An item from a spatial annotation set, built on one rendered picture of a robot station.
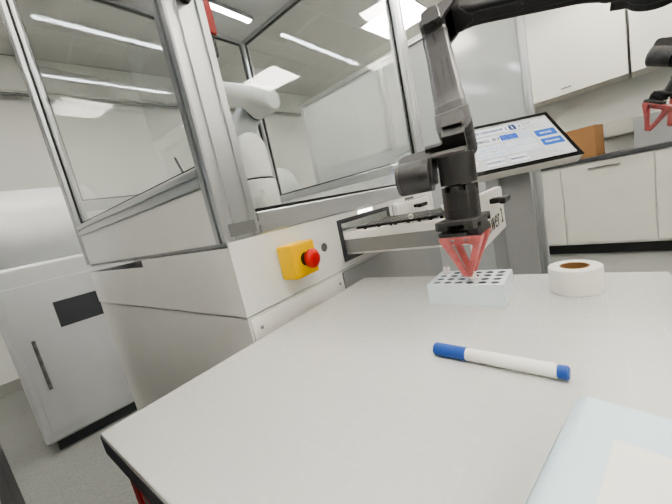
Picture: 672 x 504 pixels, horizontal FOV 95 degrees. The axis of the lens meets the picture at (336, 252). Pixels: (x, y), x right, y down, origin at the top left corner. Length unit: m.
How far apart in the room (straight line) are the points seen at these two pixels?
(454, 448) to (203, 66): 0.66
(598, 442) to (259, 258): 0.53
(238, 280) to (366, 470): 0.40
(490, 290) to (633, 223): 3.22
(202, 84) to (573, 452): 0.66
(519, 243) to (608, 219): 2.02
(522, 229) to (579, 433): 1.54
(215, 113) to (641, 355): 0.68
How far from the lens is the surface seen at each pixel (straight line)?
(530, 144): 1.75
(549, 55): 4.17
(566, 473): 0.24
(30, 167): 3.91
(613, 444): 0.26
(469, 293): 0.56
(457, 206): 0.54
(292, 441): 0.35
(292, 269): 0.63
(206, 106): 0.64
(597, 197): 3.70
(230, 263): 0.60
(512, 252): 1.76
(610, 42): 4.11
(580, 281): 0.59
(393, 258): 1.05
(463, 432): 0.33
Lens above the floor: 0.97
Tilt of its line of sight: 9 degrees down
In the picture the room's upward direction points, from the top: 12 degrees counter-clockwise
